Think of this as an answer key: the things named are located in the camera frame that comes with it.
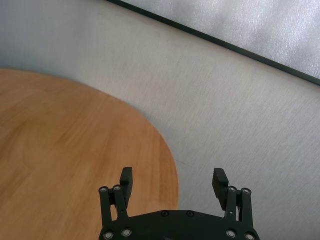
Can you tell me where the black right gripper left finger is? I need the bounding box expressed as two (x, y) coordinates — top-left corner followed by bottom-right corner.
(98, 166), (134, 226)

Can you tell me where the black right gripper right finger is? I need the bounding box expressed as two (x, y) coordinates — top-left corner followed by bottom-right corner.
(212, 167), (254, 225)

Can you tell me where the black wall rail strip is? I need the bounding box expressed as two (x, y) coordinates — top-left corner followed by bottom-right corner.
(104, 0), (320, 87)

